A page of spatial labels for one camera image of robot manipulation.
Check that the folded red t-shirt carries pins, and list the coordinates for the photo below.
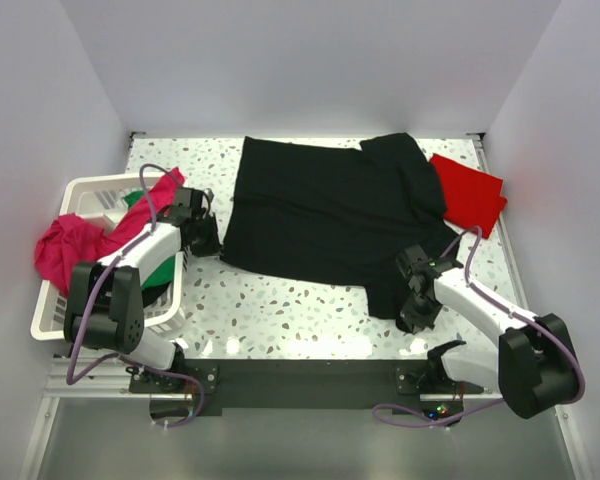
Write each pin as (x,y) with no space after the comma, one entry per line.
(473,198)

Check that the green t-shirt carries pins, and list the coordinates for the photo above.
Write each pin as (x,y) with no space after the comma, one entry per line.
(163,274)

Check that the aluminium frame rail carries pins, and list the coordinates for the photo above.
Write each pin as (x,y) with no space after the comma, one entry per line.
(94,429)

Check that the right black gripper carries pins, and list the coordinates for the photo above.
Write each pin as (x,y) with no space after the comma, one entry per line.
(415,308)

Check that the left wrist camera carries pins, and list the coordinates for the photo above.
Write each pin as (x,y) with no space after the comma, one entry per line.
(198,201)

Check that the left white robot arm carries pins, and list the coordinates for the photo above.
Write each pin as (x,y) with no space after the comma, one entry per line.
(105,314)

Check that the white plastic laundry basket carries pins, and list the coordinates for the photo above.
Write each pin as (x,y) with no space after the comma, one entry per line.
(99,200)

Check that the magenta t-shirt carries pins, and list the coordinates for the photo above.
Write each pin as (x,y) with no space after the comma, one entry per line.
(71,239)

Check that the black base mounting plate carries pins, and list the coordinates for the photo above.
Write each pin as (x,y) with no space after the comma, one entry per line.
(210,387)

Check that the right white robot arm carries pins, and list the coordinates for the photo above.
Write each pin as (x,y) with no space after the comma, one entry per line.
(532,364)

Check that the black t-shirt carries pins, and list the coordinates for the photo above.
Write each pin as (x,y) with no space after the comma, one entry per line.
(337,216)

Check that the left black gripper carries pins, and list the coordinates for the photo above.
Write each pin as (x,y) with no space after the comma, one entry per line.
(206,236)

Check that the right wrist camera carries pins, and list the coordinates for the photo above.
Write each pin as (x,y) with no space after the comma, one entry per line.
(415,262)

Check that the black garment in basket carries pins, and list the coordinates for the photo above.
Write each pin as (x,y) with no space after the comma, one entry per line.
(160,295)

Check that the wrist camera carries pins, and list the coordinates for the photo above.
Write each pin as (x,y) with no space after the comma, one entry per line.
(415,262)
(198,201)

